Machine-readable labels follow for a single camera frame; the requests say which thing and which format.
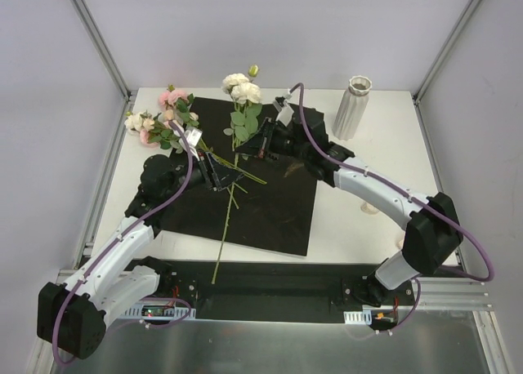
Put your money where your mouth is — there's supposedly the aluminium frame post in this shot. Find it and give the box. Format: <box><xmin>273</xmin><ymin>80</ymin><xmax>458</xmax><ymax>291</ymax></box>
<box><xmin>70</xmin><ymin>0</ymin><xmax>132</xmax><ymax>101</ymax></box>
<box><xmin>413</xmin><ymin>0</ymin><xmax>484</xmax><ymax>106</ymax></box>

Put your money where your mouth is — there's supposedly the purple cable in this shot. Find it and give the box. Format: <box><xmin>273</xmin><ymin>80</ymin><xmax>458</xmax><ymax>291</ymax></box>
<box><xmin>294</xmin><ymin>82</ymin><xmax>498</xmax><ymax>342</ymax></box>
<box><xmin>51</xmin><ymin>120</ymin><xmax>195</xmax><ymax>366</ymax></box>

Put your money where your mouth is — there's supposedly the white cable duct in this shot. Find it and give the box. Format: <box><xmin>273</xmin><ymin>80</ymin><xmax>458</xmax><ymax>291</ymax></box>
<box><xmin>343</xmin><ymin>309</ymin><xmax>398</xmax><ymax>326</ymax></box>
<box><xmin>118</xmin><ymin>303</ymin><xmax>196</xmax><ymax>321</ymax></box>

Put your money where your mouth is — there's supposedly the pink white flower bouquet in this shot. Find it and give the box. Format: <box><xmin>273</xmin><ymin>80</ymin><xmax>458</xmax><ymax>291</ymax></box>
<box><xmin>124</xmin><ymin>83</ymin><xmax>267</xmax><ymax>195</ymax></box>

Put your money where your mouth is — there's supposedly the white rose stem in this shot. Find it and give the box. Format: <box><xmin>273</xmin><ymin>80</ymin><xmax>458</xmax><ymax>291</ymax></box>
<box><xmin>211</xmin><ymin>65</ymin><xmax>262</xmax><ymax>285</ymax></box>

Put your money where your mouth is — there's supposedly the right white cable duct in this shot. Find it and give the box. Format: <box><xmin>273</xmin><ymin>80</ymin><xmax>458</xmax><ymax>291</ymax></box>
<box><xmin>343</xmin><ymin>309</ymin><xmax>398</xmax><ymax>326</ymax></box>

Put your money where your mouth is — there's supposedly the right aluminium frame post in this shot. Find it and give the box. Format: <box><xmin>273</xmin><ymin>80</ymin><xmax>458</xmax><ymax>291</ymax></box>
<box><xmin>413</xmin><ymin>0</ymin><xmax>484</xmax><ymax>106</ymax></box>

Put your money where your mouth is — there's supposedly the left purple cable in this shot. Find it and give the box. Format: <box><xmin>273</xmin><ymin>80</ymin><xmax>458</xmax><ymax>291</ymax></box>
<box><xmin>51</xmin><ymin>120</ymin><xmax>195</xmax><ymax>366</ymax></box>

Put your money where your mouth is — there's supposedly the front aluminium rail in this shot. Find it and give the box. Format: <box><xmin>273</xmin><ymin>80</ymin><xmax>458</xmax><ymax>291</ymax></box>
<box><xmin>51</xmin><ymin>267</ymin><xmax>491</xmax><ymax>309</ymax></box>

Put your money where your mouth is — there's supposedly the white ribbed vase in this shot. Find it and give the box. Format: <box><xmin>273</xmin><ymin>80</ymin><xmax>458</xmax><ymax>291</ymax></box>
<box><xmin>332</xmin><ymin>75</ymin><xmax>373</xmax><ymax>140</ymax></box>

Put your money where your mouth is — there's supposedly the cream printed ribbon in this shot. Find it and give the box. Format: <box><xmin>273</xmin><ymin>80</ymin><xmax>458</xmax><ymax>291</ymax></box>
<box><xmin>360</xmin><ymin>202</ymin><xmax>405</xmax><ymax>249</ymax></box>

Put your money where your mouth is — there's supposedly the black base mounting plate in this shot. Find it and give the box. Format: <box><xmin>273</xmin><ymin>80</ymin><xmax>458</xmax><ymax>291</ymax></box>
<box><xmin>154</xmin><ymin>259</ymin><xmax>467</xmax><ymax>322</ymax></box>

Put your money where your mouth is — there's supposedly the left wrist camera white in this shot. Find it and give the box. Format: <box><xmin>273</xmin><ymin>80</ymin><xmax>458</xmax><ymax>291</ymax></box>
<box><xmin>184</xmin><ymin>127</ymin><xmax>203</xmax><ymax>148</ymax></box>

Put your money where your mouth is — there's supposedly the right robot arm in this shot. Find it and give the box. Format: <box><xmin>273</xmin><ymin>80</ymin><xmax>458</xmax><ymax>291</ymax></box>
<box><xmin>235</xmin><ymin>109</ymin><xmax>463</xmax><ymax>307</ymax></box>

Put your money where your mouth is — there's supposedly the black wrapping paper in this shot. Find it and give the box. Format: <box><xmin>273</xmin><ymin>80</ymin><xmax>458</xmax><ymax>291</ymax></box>
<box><xmin>154</xmin><ymin>96</ymin><xmax>326</xmax><ymax>257</ymax></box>

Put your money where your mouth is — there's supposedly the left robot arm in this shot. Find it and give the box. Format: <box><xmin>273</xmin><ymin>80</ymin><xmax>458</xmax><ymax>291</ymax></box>
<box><xmin>37</xmin><ymin>151</ymin><xmax>244</xmax><ymax>366</ymax></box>

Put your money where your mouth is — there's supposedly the left white cable duct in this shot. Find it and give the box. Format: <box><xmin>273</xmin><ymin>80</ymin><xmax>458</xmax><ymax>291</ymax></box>
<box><xmin>118</xmin><ymin>303</ymin><xmax>196</xmax><ymax>321</ymax></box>

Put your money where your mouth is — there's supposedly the left aluminium frame post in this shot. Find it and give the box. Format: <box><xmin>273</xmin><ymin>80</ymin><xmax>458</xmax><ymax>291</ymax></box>
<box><xmin>70</xmin><ymin>0</ymin><xmax>132</xmax><ymax>101</ymax></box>

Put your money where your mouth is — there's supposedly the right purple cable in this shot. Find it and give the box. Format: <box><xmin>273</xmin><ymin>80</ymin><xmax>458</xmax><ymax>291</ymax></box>
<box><xmin>294</xmin><ymin>82</ymin><xmax>498</xmax><ymax>342</ymax></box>

